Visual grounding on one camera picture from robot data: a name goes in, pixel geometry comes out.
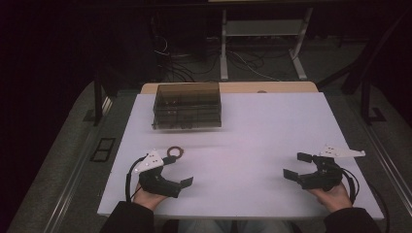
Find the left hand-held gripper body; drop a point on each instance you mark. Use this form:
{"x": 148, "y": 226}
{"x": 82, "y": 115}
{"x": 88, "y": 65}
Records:
{"x": 155, "y": 183}

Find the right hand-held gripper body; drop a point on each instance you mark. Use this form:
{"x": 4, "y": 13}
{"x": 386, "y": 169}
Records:
{"x": 325, "y": 178}

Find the person's left hand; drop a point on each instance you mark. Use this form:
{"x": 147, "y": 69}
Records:
{"x": 147, "y": 199}

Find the person's right hand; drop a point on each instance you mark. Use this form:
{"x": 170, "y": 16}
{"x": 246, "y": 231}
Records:
{"x": 335, "y": 199}

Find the brown transparent drawer box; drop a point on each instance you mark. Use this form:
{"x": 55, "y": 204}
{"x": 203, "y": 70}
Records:
{"x": 188, "y": 105}

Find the black metal stand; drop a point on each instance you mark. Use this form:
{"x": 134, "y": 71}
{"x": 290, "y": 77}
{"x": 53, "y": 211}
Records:
{"x": 366, "y": 97}
{"x": 97, "y": 97}

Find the white metal stand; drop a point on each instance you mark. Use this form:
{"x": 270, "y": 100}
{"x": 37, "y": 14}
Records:
{"x": 223, "y": 48}

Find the black floor frame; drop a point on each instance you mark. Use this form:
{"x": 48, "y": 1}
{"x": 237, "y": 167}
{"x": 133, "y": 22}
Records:
{"x": 103, "y": 149}

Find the aluminium floor rail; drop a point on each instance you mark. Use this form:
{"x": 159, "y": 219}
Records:
{"x": 385, "y": 155}
{"x": 69, "y": 191}

